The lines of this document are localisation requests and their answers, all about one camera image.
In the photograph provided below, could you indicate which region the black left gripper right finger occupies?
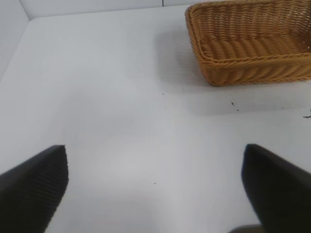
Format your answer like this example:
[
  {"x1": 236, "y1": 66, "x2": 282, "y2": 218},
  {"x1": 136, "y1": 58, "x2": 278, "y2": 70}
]
[{"x1": 241, "y1": 143, "x2": 311, "y2": 233}]

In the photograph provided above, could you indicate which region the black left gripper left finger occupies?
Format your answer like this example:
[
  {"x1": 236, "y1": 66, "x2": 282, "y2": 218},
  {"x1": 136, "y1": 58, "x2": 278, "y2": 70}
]
[{"x1": 0, "y1": 145, "x2": 69, "y2": 233}]

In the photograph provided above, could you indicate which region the brown wicker basket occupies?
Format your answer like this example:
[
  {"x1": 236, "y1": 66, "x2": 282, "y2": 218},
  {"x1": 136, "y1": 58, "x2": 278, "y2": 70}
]
[{"x1": 185, "y1": 0, "x2": 311, "y2": 87}]

